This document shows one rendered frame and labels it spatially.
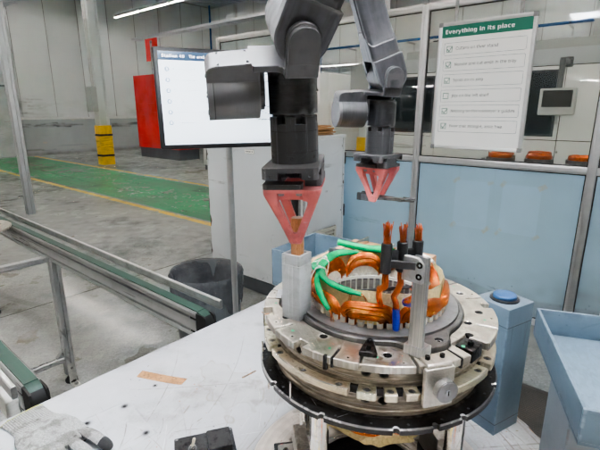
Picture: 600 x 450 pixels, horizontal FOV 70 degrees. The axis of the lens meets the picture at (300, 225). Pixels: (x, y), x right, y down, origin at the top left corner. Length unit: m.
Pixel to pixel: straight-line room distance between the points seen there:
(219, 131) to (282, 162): 1.08
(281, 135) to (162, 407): 0.66
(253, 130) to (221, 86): 1.13
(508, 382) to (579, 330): 0.18
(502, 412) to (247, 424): 0.48
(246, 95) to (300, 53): 0.08
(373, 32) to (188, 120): 0.86
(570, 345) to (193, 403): 0.69
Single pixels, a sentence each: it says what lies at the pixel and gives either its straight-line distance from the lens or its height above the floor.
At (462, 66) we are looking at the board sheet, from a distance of 2.91.
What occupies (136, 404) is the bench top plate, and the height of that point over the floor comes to 0.78.
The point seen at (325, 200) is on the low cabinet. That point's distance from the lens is 3.06.
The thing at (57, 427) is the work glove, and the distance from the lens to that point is 0.98.
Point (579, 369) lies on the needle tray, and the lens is 0.72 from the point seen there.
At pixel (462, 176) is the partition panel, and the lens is 2.94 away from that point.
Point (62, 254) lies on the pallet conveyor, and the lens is 2.21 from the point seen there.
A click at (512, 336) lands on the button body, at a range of 0.87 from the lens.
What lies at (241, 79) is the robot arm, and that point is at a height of 1.39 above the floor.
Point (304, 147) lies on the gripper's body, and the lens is 0.50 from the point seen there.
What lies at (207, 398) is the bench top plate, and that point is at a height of 0.78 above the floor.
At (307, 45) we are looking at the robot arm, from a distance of 0.45.
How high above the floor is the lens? 1.36
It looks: 15 degrees down
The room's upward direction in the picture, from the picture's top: straight up
